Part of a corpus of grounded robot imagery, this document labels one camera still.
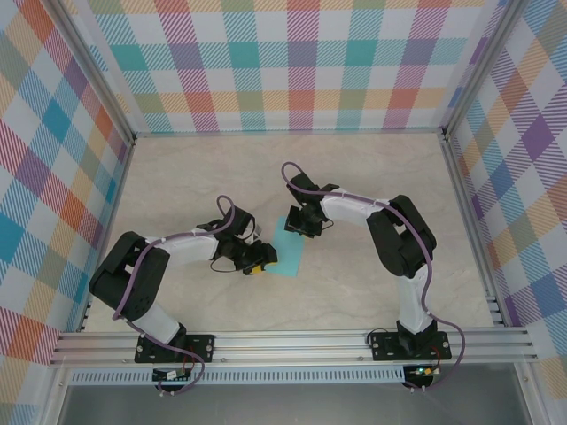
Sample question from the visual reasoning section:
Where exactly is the teal square paper sheet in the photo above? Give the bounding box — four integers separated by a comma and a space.
264, 214, 307, 280

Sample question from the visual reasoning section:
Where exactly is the black controller board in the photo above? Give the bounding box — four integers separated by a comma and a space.
151, 367, 192, 383

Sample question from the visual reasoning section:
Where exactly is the grey metal panel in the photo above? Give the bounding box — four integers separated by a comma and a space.
43, 382, 546, 425

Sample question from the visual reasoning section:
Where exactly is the thin black left gripper cable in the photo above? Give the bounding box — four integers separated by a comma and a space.
209, 258, 245, 274

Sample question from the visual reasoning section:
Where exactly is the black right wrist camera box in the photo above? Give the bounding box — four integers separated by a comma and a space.
287, 174, 323, 197

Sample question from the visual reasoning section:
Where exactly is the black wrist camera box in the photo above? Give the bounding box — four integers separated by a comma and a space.
287, 174, 323, 197
229, 206, 262, 245

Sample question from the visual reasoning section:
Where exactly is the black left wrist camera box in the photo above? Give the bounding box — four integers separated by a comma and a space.
229, 206, 262, 245

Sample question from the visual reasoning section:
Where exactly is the thin aluminium wall rail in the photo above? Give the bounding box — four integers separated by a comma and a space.
131, 127, 447, 138

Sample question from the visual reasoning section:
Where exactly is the aluminium mounting rail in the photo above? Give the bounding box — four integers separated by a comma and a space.
47, 326, 540, 369

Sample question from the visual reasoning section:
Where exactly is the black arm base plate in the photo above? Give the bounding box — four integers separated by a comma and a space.
134, 334, 217, 365
369, 329, 452, 363

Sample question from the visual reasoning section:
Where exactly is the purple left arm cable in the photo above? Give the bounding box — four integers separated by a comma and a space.
113, 196, 236, 396

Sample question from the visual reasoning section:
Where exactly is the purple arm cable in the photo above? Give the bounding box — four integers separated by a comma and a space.
113, 196, 236, 396
281, 160, 467, 393

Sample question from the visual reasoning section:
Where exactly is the perforated grey cable tray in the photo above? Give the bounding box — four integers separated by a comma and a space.
68, 369, 408, 386

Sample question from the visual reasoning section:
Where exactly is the aluminium side rail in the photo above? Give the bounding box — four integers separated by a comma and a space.
440, 132, 509, 328
78, 136, 136, 333

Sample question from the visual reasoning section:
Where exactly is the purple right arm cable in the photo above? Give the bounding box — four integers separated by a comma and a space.
281, 160, 467, 393

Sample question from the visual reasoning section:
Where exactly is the aluminium frame post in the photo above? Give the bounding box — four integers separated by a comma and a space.
441, 0, 522, 138
51, 0, 136, 145

